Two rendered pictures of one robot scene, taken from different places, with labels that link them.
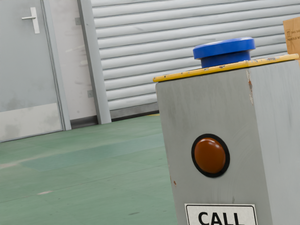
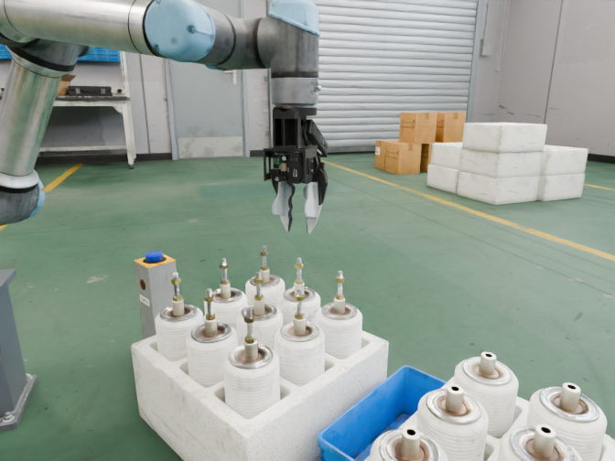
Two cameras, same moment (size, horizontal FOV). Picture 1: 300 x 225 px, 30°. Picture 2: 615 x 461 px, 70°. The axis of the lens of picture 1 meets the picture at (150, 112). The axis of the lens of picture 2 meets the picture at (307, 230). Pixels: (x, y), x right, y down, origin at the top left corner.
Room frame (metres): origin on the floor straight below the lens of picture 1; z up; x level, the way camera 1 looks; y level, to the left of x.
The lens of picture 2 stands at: (-0.58, -0.49, 0.67)
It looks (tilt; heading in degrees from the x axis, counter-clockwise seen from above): 16 degrees down; 5
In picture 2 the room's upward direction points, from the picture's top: straight up
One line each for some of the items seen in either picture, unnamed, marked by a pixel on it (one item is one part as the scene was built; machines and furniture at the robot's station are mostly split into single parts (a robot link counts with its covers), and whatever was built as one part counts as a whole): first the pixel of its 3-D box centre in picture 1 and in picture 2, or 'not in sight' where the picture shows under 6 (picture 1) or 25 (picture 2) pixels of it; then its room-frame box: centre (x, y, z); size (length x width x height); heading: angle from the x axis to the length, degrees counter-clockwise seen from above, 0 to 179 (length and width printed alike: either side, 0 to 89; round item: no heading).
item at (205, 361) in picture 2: not in sight; (214, 374); (0.15, -0.25, 0.16); 0.10 x 0.10 x 0.18
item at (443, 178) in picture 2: not in sight; (460, 177); (3.12, -1.48, 0.09); 0.39 x 0.39 x 0.18; 24
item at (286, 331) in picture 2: not in sight; (299, 331); (0.16, -0.42, 0.25); 0.08 x 0.08 x 0.01
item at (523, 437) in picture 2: not in sight; (542, 449); (-0.11, -0.75, 0.25); 0.08 x 0.08 x 0.01
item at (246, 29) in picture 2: not in sight; (231, 43); (0.16, -0.31, 0.76); 0.11 x 0.11 x 0.08; 76
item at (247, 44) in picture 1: (225, 56); (154, 257); (0.36, -0.05, 0.32); 0.04 x 0.04 x 0.02
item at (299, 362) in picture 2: not in sight; (299, 373); (0.16, -0.42, 0.16); 0.10 x 0.10 x 0.18
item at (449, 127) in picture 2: not in sight; (446, 126); (4.23, -1.57, 0.45); 0.30 x 0.24 x 0.30; 21
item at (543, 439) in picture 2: not in sight; (544, 441); (-0.11, -0.75, 0.26); 0.02 x 0.02 x 0.03
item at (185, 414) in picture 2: not in sight; (261, 379); (0.24, -0.33, 0.09); 0.39 x 0.39 x 0.18; 51
